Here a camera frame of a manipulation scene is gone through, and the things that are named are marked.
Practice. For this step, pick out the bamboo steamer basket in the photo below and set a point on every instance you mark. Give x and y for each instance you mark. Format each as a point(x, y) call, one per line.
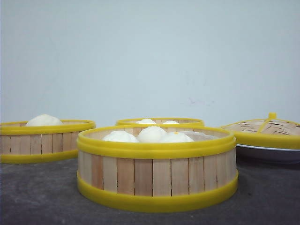
point(182, 122)
point(20, 144)
point(157, 177)

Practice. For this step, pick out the woven bamboo steamer lid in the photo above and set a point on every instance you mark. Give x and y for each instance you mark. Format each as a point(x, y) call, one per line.
point(270, 132)

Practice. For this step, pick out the left white bun rear basket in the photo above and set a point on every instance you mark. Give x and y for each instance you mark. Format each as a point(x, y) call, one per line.
point(145, 121)

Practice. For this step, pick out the white bun basket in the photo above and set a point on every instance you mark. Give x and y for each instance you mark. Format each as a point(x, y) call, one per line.
point(170, 122)
point(145, 121)
point(120, 136)
point(151, 134)

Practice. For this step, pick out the right white bun rear basket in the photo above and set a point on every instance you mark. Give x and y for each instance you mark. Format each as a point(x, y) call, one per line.
point(170, 122)

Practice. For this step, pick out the middle white bun front basket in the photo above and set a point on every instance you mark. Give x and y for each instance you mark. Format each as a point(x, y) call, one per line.
point(151, 134)

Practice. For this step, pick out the right white bun yellow dot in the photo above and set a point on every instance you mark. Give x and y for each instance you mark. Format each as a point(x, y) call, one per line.
point(175, 137)

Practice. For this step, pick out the left white bun front basket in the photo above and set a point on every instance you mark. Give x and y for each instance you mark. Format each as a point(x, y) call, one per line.
point(120, 136)

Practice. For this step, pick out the white steamer paper liner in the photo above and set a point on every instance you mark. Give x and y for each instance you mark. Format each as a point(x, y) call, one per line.
point(199, 136)

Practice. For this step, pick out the white plate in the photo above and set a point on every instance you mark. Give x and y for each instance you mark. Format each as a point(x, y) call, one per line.
point(275, 155)

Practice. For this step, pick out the white bun in left basket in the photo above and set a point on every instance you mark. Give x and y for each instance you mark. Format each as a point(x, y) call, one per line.
point(44, 120)

